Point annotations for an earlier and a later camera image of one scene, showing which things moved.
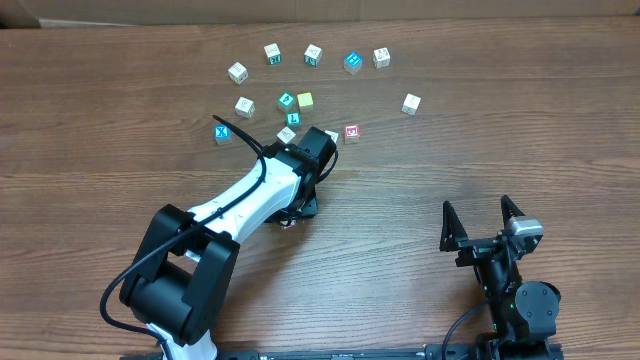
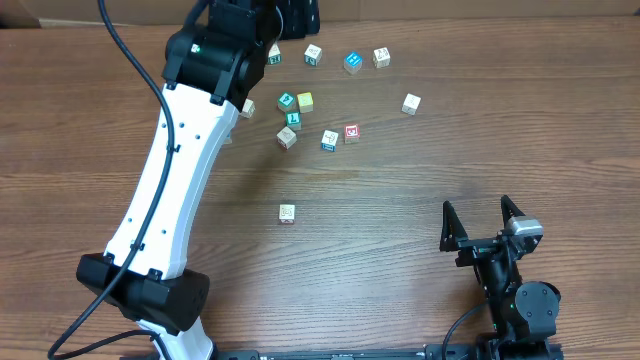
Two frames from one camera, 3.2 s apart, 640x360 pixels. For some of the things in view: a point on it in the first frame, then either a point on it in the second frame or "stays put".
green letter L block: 293,119 stays put
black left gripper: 309,205 → 297,18
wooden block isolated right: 411,104 stays put
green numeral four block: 285,101 stays put
